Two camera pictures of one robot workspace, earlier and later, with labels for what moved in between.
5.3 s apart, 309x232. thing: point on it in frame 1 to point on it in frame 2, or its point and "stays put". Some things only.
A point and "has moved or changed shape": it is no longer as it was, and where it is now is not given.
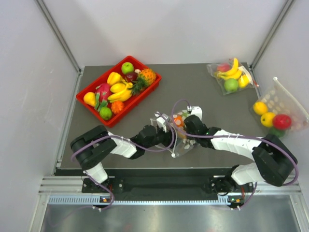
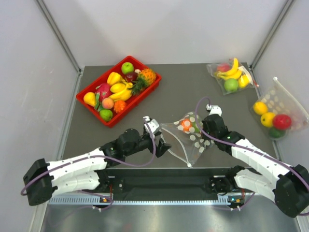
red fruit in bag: (223, 67) stays put
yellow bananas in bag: (234, 73) stays put
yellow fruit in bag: (244, 81) stays put
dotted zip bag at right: (278, 100) stays put
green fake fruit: (185, 114) has moved or changed shape
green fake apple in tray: (127, 67) stays put
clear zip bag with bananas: (231, 76) stays put
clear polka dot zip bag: (182, 141) has moved or changed shape
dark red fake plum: (131, 76) stays put
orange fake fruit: (178, 121) has moved or changed shape
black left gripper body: (162, 137) to (145, 142)
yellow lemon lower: (267, 119) stays put
